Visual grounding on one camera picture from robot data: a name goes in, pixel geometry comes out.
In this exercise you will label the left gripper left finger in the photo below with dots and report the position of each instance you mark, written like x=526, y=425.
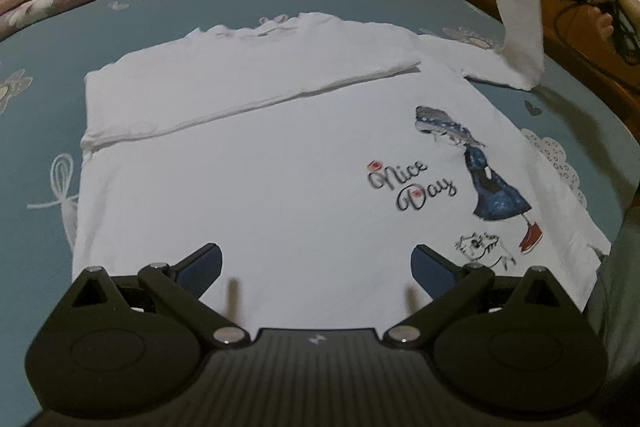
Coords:
x=122, y=346

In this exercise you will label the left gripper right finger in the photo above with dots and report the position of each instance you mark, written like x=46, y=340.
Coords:
x=505, y=346

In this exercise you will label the white printed long-sleeve shirt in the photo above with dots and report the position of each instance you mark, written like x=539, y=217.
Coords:
x=316, y=153

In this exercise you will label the person's right hand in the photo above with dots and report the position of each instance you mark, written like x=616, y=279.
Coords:
x=603, y=21

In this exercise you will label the person's grey trousers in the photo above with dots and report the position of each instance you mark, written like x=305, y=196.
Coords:
x=613, y=308

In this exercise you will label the teal floral bed sheet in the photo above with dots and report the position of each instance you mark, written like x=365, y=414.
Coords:
x=42, y=126

